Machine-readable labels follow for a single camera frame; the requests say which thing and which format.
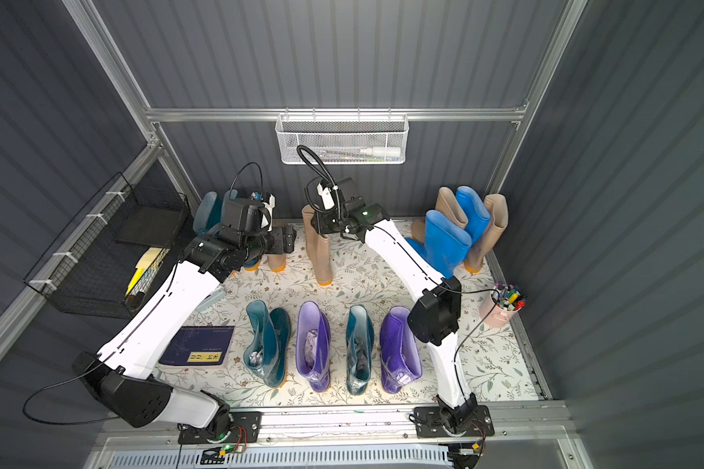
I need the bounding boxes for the beige rain boot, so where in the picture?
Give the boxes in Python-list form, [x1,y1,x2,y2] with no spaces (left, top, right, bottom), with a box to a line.
[463,193,508,274]
[302,204,334,286]
[267,225,287,273]
[411,187,469,243]

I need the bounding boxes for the blue rain boot front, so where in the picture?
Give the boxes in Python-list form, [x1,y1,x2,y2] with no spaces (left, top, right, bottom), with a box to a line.
[407,210,472,279]

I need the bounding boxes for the blue rain boot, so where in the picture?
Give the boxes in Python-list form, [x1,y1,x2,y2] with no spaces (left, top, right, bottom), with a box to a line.
[407,210,472,279]
[456,186,491,244]

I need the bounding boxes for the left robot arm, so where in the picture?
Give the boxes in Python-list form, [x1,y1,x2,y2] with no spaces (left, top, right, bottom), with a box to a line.
[72,223,296,438]

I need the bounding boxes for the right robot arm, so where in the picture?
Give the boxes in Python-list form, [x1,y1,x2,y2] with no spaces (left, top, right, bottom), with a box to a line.
[311,177,478,433]

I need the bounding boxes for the blue rain boot back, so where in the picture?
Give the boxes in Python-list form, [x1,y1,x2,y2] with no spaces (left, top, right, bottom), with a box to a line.
[456,186,491,244]

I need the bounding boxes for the dark green boot far left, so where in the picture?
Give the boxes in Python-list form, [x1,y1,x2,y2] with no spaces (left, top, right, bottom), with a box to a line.
[193,192,222,236]

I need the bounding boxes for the small pale green device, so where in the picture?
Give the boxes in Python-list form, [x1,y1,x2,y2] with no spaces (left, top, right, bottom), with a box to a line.
[195,287,227,312]

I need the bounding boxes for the yellow sticky notes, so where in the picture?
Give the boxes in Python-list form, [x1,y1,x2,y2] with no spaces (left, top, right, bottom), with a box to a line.
[125,247,169,296]

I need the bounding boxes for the dark blue notebook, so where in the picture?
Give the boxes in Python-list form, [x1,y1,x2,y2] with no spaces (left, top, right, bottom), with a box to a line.
[158,326,235,367]

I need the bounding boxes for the dark green front boot left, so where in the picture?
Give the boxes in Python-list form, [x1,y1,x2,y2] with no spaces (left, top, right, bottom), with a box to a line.
[244,300,291,388]

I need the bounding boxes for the dark green front boot right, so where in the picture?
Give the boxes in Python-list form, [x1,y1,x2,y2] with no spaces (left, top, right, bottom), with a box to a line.
[345,305,375,396]

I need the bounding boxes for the purple front boot left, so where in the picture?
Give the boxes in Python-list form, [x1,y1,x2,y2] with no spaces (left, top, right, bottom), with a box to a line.
[295,301,330,393]

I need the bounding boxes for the purple boot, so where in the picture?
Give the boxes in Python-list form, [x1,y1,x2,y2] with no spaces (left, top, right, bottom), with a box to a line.
[379,306,422,394]
[295,301,330,393]

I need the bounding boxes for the purple front boot right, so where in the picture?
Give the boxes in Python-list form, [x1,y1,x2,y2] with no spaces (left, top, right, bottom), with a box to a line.
[379,306,422,394]

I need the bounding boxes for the pink pen cup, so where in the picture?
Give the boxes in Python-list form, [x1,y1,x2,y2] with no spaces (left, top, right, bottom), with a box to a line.
[479,283,526,329]

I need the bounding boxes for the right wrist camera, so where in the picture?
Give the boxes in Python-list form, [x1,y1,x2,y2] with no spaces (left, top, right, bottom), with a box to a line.
[316,183,338,213]

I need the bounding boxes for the black corrugated cable hose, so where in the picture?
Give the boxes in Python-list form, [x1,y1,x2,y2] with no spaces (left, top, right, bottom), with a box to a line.
[295,145,344,221]

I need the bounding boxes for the white wire wall basket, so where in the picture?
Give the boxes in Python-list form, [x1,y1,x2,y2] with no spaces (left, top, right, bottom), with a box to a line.
[275,113,410,165]

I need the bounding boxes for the black wire side basket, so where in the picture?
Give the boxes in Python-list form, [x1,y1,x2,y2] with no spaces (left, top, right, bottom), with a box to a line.
[25,179,192,320]

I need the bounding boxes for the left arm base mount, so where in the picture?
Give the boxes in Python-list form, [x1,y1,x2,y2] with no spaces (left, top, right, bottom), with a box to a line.
[178,410,263,445]

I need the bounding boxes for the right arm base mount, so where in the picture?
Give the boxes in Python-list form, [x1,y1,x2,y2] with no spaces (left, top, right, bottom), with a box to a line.
[408,404,495,439]

